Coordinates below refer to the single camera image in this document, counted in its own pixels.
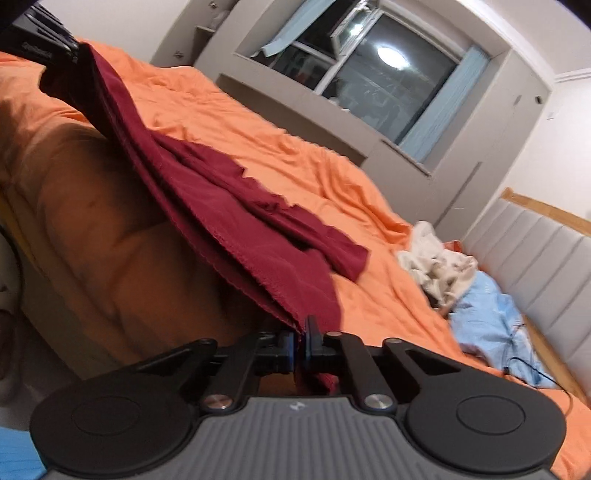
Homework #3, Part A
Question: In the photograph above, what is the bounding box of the grey padded headboard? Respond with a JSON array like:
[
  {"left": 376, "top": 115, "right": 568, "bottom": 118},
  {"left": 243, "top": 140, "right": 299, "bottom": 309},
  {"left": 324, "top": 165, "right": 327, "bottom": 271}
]
[{"left": 462, "top": 188, "right": 590, "bottom": 402}]

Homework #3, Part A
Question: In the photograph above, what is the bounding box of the cream white crumpled garment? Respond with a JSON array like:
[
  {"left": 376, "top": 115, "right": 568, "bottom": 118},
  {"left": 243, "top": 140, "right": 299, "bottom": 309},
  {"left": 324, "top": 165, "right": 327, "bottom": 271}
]
[{"left": 397, "top": 221, "right": 478, "bottom": 317}]

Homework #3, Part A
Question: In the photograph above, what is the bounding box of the dark red cloth garment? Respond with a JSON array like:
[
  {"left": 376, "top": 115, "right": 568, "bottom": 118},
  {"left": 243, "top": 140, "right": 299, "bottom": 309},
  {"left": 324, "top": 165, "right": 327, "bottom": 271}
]
[{"left": 38, "top": 42, "right": 371, "bottom": 393}]

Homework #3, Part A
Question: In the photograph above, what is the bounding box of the light blue curtain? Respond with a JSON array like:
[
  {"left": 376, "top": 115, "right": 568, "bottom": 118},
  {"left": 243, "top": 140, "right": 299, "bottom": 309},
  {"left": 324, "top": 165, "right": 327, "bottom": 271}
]
[
  {"left": 259, "top": 0, "right": 335, "bottom": 57},
  {"left": 399, "top": 44, "right": 490, "bottom": 163}
]

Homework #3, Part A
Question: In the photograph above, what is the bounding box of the light blue left curtain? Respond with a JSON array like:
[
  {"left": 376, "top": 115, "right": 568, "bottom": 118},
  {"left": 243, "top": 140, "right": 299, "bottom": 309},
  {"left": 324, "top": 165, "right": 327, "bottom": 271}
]
[{"left": 259, "top": 0, "right": 335, "bottom": 57}]

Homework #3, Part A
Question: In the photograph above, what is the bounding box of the light blue pillow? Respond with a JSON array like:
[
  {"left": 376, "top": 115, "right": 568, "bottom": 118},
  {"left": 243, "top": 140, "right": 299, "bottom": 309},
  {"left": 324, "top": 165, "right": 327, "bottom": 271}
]
[{"left": 449, "top": 271, "right": 557, "bottom": 388}]

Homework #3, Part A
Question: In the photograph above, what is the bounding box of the grey built-in cabinet unit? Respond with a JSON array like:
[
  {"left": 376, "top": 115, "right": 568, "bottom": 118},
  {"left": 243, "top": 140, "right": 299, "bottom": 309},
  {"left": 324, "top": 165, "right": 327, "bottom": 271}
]
[{"left": 151, "top": 1, "right": 550, "bottom": 240}]

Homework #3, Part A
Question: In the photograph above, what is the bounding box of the orange bed duvet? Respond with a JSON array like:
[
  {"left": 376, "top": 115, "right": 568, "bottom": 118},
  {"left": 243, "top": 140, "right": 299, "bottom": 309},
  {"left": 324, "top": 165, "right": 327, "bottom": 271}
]
[{"left": 0, "top": 38, "right": 591, "bottom": 480}]

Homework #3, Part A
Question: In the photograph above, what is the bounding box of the orange cloth near headboard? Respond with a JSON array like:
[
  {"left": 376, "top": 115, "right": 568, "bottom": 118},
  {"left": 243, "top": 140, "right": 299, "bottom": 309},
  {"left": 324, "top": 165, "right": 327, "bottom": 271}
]
[{"left": 444, "top": 240, "right": 464, "bottom": 253}]

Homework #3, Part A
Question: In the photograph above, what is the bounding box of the light blue right curtain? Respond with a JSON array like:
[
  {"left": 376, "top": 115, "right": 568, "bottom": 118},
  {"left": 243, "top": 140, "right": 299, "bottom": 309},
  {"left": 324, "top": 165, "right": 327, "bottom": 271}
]
[{"left": 399, "top": 44, "right": 490, "bottom": 163}]

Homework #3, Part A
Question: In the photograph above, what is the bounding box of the window with dark glass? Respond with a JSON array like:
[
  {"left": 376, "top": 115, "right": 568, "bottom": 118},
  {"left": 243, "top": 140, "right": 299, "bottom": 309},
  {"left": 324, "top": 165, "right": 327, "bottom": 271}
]
[{"left": 252, "top": 1, "right": 463, "bottom": 144}]

